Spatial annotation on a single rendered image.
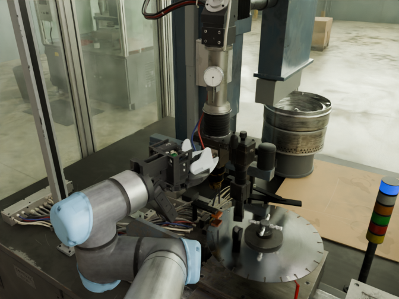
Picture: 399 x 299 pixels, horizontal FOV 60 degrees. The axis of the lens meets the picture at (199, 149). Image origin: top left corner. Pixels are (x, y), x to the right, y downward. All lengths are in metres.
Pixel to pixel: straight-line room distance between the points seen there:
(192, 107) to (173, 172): 0.92
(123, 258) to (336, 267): 0.86
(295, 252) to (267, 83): 0.54
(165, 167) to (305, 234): 0.56
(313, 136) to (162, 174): 1.04
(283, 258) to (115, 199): 0.55
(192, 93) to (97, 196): 1.02
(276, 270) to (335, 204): 0.70
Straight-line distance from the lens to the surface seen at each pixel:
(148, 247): 0.62
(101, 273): 0.65
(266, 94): 1.20
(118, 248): 0.63
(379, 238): 1.09
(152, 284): 0.49
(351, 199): 1.66
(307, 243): 1.06
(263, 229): 1.00
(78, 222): 0.57
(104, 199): 0.59
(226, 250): 1.00
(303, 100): 1.80
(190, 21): 1.47
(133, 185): 0.61
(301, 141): 1.59
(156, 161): 0.64
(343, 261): 1.35
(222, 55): 0.87
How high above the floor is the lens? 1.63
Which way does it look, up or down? 27 degrees down
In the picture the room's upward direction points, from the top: straight up
